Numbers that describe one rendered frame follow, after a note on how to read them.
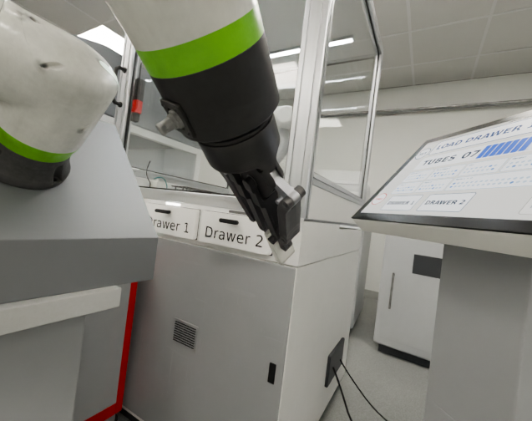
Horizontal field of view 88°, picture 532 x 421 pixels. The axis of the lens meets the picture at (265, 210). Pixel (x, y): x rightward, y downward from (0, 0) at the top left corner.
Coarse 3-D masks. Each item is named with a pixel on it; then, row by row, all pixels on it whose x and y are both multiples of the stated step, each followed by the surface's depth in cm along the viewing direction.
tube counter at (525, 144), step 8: (528, 136) 46; (496, 144) 51; (504, 144) 49; (512, 144) 48; (520, 144) 46; (528, 144) 45; (472, 152) 55; (480, 152) 53; (488, 152) 51; (496, 152) 49; (504, 152) 47; (512, 152) 46; (464, 160) 54
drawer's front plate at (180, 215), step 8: (152, 208) 112; (160, 208) 110; (168, 208) 107; (176, 208) 105; (184, 208) 103; (152, 216) 112; (160, 216) 109; (168, 216) 107; (176, 216) 105; (184, 216) 103; (192, 216) 101; (176, 224) 105; (184, 224) 103; (192, 224) 101; (160, 232) 109; (168, 232) 107; (176, 232) 104; (184, 232) 102; (192, 232) 100
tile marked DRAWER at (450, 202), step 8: (464, 192) 47; (472, 192) 45; (424, 200) 53; (432, 200) 51; (440, 200) 50; (448, 200) 48; (456, 200) 46; (464, 200) 45; (424, 208) 51; (432, 208) 50; (440, 208) 48; (448, 208) 46; (456, 208) 45
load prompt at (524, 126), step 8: (520, 120) 51; (528, 120) 50; (496, 128) 55; (504, 128) 53; (512, 128) 51; (520, 128) 49; (528, 128) 48; (464, 136) 62; (472, 136) 60; (480, 136) 57; (488, 136) 55; (496, 136) 53; (504, 136) 51; (512, 136) 49; (440, 144) 68; (448, 144) 65; (456, 144) 62; (464, 144) 59; (472, 144) 57; (432, 152) 67; (440, 152) 64
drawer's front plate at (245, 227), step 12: (204, 216) 98; (216, 216) 96; (228, 216) 93; (240, 216) 91; (204, 228) 98; (216, 228) 95; (228, 228) 93; (240, 228) 90; (252, 228) 88; (204, 240) 98; (216, 240) 95; (240, 240) 90; (252, 240) 88; (264, 240) 86; (264, 252) 85
